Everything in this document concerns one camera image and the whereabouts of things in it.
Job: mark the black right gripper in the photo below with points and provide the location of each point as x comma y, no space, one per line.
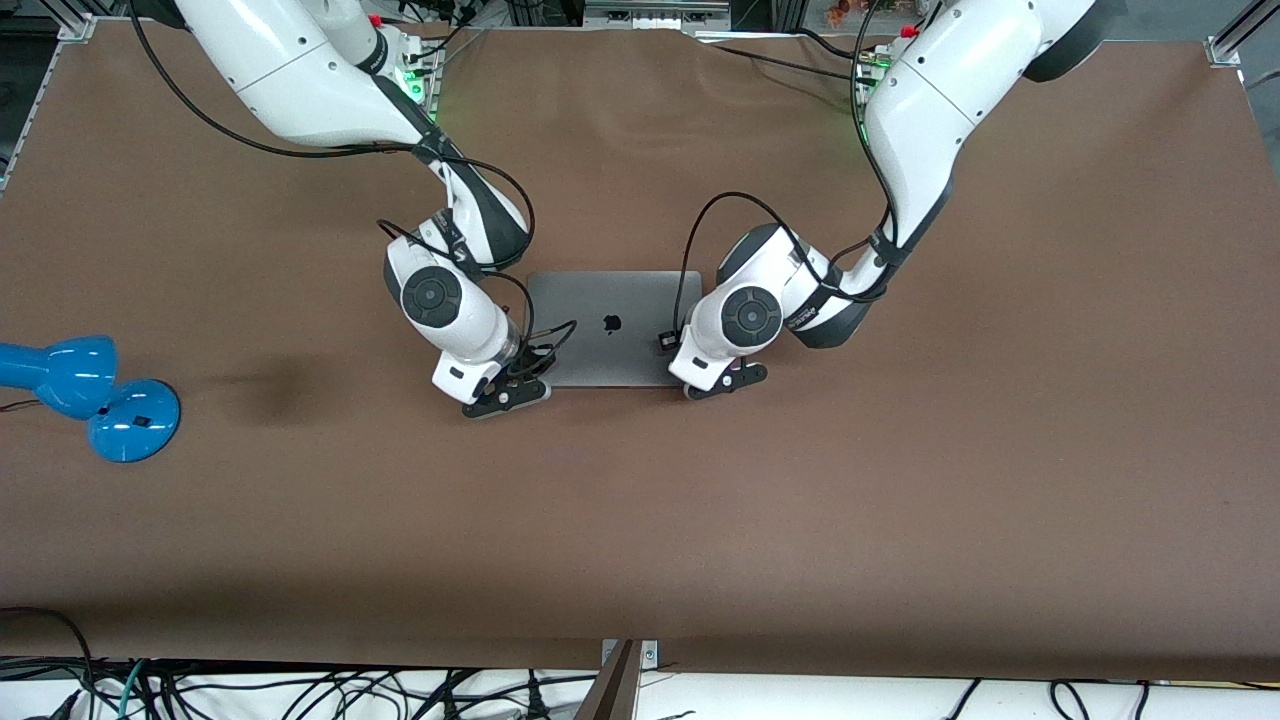
531,357

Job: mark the grey laptop with black keyboard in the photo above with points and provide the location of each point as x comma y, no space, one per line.
610,300

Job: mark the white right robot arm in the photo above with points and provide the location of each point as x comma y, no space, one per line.
300,80

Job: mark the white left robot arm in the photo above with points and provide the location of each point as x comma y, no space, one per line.
930,100

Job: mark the brown table cover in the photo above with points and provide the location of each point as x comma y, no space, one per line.
800,500

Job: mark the grey power strip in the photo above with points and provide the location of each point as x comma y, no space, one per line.
650,15

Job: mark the blue desk lamp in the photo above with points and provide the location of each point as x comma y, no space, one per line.
130,420

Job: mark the orange colourful object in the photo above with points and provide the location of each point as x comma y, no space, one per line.
850,10

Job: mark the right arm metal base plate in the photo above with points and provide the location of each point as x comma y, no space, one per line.
430,85

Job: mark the metal bracket with dark bar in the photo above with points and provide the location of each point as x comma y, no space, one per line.
622,690

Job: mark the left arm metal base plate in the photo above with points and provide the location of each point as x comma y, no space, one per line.
864,132

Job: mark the aluminium frame corner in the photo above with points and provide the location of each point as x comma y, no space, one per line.
1225,50
75,25

